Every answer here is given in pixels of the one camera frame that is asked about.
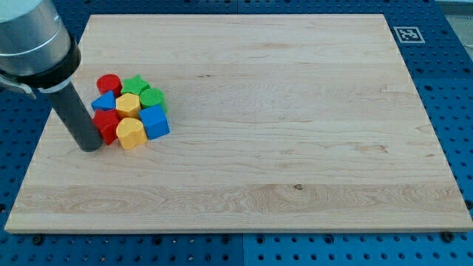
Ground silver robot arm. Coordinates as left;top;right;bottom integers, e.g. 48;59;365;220
1;0;81;100

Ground wooden board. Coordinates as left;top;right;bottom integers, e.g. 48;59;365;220
5;14;472;234

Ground blue cube block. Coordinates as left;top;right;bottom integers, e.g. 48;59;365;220
139;105;170;140

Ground green cylinder block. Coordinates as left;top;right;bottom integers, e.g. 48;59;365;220
140;88;167;113

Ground yellow heart block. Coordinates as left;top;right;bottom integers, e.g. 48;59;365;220
115;117;148;150

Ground green star block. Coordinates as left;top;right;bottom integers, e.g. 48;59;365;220
120;75;151;95

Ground yellow hexagon block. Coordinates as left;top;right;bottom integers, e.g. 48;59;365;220
115;93;141;119

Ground blue triangle block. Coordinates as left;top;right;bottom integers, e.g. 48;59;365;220
91;91;116;111

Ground red cylinder block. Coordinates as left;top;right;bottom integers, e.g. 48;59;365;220
96;74;123;98

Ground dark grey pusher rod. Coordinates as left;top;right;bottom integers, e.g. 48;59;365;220
45;82;103;152

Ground white fiducial marker tag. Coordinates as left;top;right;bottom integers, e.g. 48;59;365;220
394;27;425;44

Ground black screw bottom left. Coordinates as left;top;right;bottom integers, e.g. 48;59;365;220
32;234;44;246

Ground black screw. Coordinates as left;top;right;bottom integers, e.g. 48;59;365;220
32;234;44;246
441;231;455;243

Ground black screw bottom right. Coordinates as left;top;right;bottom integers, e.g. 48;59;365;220
441;231;455;243

